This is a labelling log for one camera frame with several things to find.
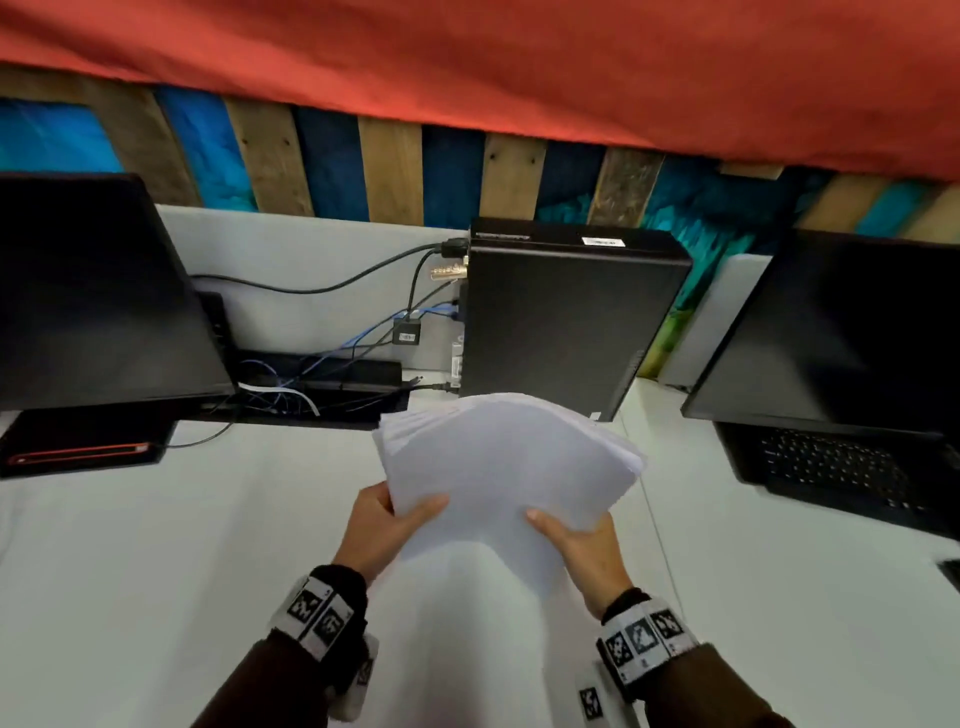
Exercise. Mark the stack of white paper sheets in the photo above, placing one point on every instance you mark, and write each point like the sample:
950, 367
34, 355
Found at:
502, 480

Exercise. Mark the left wrist marker band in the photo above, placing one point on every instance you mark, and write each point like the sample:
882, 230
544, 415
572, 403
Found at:
315, 611

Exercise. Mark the wrist marker band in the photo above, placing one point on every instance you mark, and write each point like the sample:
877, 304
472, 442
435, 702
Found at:
645, 637
315, 611

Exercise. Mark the right wrist marker band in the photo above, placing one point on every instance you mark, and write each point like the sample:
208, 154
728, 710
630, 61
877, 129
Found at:
645, 637

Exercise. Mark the person's right thumb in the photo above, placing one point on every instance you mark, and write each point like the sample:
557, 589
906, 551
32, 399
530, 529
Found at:
551, 525

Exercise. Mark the person's left hand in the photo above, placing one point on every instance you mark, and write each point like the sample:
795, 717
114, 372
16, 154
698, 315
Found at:
371, 532

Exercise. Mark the person's left thumb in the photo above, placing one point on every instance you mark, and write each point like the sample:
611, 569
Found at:
424, 511

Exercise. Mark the gold antenna connector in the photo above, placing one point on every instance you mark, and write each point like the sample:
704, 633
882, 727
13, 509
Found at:
448, 270

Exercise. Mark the person's right forearm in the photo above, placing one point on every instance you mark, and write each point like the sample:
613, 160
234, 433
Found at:
697, 682

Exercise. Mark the black keyboard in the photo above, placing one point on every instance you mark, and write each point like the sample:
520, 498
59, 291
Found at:
840, 469

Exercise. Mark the black monitor base red stripe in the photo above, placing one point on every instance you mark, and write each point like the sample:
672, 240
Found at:
79, 446

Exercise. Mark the red fabric canopy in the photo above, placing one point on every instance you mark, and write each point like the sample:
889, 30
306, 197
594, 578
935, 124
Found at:
525, 67

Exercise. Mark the small black adapter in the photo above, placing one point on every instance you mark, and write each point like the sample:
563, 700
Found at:
406, 331

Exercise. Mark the black computer monitor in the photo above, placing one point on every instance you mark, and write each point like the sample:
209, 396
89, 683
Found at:
840, 337
97, 300

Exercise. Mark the person's left forearm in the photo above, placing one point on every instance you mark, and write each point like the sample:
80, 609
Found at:
289, 660

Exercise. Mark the person's right hand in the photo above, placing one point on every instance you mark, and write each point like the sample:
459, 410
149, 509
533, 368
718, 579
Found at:
592, 559

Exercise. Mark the black desktop computer tower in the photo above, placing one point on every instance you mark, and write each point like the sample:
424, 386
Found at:
559, 322

